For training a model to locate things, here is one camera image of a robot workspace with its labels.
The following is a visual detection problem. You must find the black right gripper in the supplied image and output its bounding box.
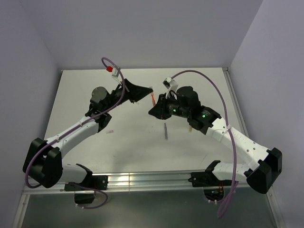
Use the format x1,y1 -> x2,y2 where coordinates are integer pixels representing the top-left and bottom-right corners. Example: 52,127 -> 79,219
148,92 -> 190,119

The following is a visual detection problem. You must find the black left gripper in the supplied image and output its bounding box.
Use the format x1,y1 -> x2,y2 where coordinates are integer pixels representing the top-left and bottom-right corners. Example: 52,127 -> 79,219
104,79 -> 153,113

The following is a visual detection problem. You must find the orange pen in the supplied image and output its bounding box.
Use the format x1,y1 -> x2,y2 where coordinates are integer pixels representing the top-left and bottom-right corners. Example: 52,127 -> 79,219
150,92 -> 156,107

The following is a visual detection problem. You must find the purple pen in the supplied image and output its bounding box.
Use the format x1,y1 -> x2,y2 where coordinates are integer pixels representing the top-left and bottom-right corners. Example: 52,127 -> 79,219
164,123 -> 168,141

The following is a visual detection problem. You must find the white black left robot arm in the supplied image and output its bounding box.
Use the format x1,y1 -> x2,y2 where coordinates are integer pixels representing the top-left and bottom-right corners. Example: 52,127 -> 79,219
22,79 -> 153,190

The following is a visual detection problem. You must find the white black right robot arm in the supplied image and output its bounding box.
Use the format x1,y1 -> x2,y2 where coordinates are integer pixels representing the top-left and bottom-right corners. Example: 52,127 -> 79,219
148,86 -> 282,194

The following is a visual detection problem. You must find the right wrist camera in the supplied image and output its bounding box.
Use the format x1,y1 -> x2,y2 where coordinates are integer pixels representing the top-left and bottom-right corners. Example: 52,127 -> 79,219
163,77 -> 178,99

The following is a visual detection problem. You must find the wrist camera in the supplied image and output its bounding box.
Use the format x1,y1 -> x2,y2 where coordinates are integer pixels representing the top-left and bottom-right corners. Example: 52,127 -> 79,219
106,66 -> 119,80
163,77 -> 178,99

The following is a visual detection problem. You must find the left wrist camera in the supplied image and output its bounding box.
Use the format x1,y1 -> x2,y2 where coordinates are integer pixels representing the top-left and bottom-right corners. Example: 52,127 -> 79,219
106,66 -> 119,80

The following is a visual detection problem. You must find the aluminium mounting rail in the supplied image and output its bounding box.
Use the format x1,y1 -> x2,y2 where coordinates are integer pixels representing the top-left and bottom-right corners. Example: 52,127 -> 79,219
23,172 -> 240,193

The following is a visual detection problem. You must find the aluminium side rail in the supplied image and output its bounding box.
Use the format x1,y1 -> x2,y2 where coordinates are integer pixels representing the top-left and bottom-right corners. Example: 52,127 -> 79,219
222,67 -> 286,228

